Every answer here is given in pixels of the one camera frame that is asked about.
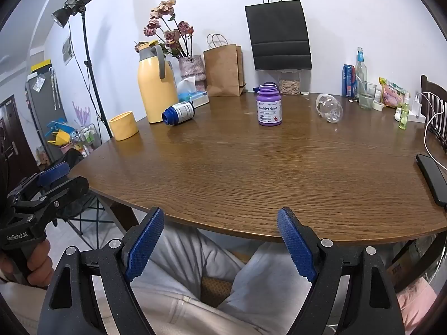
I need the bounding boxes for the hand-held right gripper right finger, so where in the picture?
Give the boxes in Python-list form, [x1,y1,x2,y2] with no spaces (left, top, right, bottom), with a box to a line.
[277,207,406,335]

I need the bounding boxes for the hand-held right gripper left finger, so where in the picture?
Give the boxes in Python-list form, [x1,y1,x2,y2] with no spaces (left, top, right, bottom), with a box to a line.
[37,207,165,335]

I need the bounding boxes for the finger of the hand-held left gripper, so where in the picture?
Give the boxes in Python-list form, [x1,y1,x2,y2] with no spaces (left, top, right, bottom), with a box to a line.
[7,161,71,202]
[21,176,91,224]

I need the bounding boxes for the person's left forearm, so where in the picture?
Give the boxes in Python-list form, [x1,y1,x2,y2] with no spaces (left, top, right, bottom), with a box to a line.
[0,277,47,335]

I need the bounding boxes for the yellow cylindrical cup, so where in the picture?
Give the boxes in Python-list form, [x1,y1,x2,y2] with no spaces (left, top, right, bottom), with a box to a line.
[108,111,139,142]

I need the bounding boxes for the person's left hand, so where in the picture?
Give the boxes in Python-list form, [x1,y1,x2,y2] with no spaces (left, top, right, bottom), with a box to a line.
[25,239,54,288]

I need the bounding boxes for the blue and yellow toy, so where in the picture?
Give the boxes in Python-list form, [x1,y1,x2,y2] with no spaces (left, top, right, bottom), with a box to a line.
[45,119,79,147]

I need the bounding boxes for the person's legs in white pants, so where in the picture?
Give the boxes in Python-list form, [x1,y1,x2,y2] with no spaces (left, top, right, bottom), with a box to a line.
[80,227,350,335]

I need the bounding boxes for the dark door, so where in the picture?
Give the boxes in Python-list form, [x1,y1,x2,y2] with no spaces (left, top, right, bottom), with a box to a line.
[0,94,25,182]

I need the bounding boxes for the grey refrigerator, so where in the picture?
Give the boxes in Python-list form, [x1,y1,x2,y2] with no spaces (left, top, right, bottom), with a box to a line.
[24,66,68,164]

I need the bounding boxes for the woven chair seat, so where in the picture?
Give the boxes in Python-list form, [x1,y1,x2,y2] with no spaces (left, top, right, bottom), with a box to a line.
[201,276,234,308]

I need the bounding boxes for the black light stand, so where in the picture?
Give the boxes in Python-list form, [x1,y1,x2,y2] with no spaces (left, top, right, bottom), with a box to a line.
[66,7,114,138]

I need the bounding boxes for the yellow box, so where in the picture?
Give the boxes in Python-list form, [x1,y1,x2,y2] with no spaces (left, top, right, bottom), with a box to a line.
[31,59,53,74]

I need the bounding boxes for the cardboard box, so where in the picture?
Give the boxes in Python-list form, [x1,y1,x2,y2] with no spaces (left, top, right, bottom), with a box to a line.
[391,248,425,287]

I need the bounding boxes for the yellow thermos jug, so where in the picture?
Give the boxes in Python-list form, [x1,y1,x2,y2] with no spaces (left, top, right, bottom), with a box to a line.
[134,41,179,124]

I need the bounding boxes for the pink cloth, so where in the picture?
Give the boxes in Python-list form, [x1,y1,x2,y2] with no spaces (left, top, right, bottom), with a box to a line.
[396,279,439,332]

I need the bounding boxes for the white bottle with blue cap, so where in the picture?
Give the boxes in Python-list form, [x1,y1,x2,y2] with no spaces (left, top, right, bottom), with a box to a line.
[161,100,195,125]

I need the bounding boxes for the purple supplement bottle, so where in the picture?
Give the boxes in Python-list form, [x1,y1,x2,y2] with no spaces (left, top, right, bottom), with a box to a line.
[256,84,283,127]

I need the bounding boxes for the black smartphone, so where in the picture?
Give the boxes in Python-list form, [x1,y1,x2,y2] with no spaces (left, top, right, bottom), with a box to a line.
[415,154,447,207]

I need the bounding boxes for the tissue box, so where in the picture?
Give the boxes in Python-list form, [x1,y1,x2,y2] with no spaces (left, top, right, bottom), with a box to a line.
[176,77,210,109]

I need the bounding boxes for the clear food container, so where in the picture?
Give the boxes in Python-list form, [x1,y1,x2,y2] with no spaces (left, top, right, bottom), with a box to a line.
[278,70,301,96]

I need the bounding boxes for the clear drinking glass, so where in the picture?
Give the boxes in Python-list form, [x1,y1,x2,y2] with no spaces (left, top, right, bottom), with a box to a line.
[358,81,377,110]

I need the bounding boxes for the black studio light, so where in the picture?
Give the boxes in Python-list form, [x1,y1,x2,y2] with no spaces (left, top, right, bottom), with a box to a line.
[51,0,95,28]

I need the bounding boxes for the green spray bottle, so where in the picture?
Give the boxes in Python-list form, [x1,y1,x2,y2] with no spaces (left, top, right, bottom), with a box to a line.
[399,92,411,130]

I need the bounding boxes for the pink textured vase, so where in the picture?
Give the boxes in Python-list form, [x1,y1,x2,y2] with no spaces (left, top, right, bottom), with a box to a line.
[178,55,206,93]

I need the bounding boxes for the blue drink can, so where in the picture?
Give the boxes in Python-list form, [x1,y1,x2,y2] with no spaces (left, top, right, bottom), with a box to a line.
[342,64,357,98]

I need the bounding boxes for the dried pink flowers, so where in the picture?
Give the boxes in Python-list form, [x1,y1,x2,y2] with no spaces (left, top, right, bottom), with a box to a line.
[144,0,194,59]

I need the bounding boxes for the snack bag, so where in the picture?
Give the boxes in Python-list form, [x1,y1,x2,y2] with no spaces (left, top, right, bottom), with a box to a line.
[379,78,411,108]

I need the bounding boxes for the white power strip with charger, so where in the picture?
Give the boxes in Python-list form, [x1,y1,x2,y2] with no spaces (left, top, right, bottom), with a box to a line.
[394,92,427,123]

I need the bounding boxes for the tall glass bottle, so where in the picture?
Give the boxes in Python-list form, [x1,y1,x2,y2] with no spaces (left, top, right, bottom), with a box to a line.
[355,47,368,100]

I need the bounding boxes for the brown paper bag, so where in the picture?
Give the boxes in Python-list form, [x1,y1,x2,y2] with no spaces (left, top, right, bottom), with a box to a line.
[203,34,247,97]

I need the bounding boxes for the dark wooden chair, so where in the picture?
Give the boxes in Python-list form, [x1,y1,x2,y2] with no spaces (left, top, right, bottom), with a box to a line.
[420,74,447,154]

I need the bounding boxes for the black paper bag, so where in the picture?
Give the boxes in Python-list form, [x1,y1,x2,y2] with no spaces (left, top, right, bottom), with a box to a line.
[244,0,312,71]

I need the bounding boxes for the wire rack with clutter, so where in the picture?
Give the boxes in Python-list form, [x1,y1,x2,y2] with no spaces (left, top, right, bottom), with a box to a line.
[70,124,102,157]

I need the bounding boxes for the paper sheet on wall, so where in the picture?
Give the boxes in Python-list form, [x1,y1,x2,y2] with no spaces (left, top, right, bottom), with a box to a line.
[62,37,75,65]

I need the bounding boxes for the white cable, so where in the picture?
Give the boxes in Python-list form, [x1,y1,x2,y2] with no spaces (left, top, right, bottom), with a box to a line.
[417,92,447,157]

